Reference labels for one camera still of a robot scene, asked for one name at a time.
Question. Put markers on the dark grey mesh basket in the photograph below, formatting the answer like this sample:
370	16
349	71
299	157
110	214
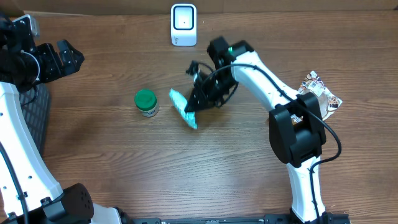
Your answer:
36	114

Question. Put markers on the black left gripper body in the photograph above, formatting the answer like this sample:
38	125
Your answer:
49	64

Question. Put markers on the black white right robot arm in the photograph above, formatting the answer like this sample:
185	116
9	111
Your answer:
296	128

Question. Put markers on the teal wipes pack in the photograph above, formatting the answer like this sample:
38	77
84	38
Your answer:
180	103

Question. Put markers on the white barcode scanner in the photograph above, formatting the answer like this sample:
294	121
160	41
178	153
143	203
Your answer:
183	24

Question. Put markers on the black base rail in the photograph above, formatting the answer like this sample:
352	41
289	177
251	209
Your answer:
217	220

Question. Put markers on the green lid jar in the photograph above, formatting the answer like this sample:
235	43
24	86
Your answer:
146	102

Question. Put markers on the white brown snack bag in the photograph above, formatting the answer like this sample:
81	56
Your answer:
328	102

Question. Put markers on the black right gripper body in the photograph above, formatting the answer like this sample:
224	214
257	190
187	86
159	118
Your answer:
216	89

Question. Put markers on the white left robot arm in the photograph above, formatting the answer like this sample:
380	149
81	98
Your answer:
30	192

